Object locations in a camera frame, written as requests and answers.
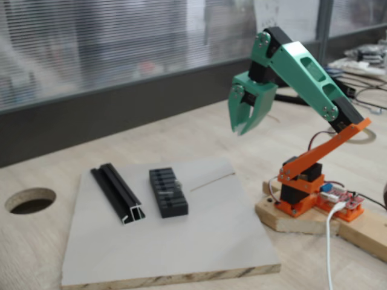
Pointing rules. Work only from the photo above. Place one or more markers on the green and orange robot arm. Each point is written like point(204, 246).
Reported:
point(305, 69)

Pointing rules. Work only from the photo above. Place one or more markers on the white papers pile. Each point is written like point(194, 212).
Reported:
point(359, 68)

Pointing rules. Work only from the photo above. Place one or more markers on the grey gadget clutter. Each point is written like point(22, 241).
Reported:
point(367, 52)

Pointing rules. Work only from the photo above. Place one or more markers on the black slotted holder block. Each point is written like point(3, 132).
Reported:
point(169, 208)

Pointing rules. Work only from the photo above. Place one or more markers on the grey chipboard panel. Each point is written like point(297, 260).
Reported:
point(151, 247)

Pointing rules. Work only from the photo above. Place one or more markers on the wooden robot base plank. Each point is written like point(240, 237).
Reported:
point(302, 225)

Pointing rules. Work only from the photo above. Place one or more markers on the paper sheet on window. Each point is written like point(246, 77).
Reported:
point(287, 15)

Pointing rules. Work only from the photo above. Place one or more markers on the red circuit board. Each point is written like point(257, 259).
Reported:
point(341, 194)

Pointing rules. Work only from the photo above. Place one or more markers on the black aluminium rail profile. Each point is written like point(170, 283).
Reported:
point(115, 187)

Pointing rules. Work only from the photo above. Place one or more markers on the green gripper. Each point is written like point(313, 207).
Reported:
point(262, 96)

